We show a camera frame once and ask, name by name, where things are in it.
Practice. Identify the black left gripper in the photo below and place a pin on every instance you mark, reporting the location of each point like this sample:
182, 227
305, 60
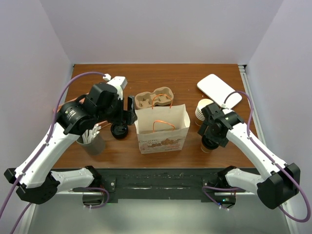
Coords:
130, 107

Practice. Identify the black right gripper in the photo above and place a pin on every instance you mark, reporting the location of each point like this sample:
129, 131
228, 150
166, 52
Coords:
220, 139

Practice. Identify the black plastic cup lid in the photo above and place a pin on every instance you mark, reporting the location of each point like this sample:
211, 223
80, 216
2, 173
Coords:
205, 140

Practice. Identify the single paper coffee cup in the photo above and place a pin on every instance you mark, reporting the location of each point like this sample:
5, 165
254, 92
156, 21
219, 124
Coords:
207, 148

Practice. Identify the brown paper takeout bag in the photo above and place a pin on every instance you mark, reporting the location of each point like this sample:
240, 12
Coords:
173, 121

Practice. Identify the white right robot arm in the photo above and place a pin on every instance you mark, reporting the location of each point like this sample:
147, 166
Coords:
276, 180

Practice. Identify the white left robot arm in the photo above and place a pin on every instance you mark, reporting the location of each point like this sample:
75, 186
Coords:
34, 180

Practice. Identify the stack of black lids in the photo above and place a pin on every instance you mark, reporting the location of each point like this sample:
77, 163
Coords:
119, 131

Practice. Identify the stack of paper cups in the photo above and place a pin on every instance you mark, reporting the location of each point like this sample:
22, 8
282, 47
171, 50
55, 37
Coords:
201, 104

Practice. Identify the cardboard two-cup carrier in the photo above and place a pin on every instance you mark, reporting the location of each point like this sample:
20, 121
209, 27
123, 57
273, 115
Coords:
159, 97

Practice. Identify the white rectangular tray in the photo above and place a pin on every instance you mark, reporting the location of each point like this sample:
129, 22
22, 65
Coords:
218, 91

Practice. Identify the grey cup with stirrers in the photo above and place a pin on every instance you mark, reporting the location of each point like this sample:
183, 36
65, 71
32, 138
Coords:
91, 141

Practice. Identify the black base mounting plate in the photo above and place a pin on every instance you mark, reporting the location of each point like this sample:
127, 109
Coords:
156, 184

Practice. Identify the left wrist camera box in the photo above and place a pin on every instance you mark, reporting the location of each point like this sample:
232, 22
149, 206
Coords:
118, 81

